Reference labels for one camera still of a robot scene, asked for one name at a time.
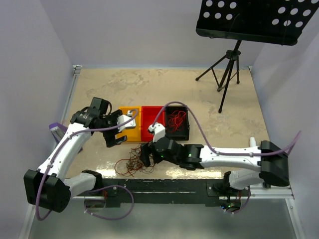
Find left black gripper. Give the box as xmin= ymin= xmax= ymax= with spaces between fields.
xmin=97 ymin=109 xmax=128 ymax=146

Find red cable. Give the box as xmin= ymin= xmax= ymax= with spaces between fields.
xmin=166 ymin=108 xmax=187 ymax=132

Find purple box with metal insert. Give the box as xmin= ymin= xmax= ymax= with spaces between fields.
xmin=48 ymin=122 xmax=83 ymax=152

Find white cylinder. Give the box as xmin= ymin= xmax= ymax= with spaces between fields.
xmin=249 ymin=137 xmax=258 ymax=147

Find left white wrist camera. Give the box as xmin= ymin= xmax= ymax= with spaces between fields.
xmin=117 ymin=109 xmax=138 ymax=132

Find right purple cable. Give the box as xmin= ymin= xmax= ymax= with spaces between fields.
xmin=152 ymin=101 xmax=302 ymax=215

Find black music stand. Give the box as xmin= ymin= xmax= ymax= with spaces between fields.
xmin=195 ymin=0 xmax=317 ymax=113

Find yellow plastic bin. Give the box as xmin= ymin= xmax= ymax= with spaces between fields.
xmin=117 ymin=106 xmax=142 ymax=142

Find red plastic bin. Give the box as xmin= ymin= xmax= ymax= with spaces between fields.
xmin=141 ymin=106 xmax=162 ymax=142

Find red and black cables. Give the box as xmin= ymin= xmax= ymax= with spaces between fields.
xmin=114 ymin=145 xmax=156 ymax=178

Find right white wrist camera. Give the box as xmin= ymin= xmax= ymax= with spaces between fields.
xmin=148 ymin=122 xmax=165 ymax=143

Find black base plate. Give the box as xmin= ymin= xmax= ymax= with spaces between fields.
xmin=74 ymin=178 xmax=252 ymax=208

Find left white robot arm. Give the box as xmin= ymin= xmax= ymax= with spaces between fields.
xmin=23 ymin=97 xmax=135 ymax=213

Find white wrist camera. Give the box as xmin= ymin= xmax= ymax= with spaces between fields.
xmin=117 ymin=109 xmax=138 ymax=132
xmin=148 ymin=122 xmax=165 ymax=143

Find black plastic bin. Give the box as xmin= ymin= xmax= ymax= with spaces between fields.
xmin=164 ymin=106 xmax=190 ymax=141

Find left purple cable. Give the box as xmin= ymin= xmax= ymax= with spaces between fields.
xmin=34 ymin=108 xmax=139 ymax=221

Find purple cable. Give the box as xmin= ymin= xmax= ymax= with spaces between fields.
xmin=152 ymin=101 xmax=302 ymax=215
xmin=34 ymin=108 xmax=139 ymax=221

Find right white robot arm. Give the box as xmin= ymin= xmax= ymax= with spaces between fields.
xmin=140 ymin=137 xmax=290 ymax=196

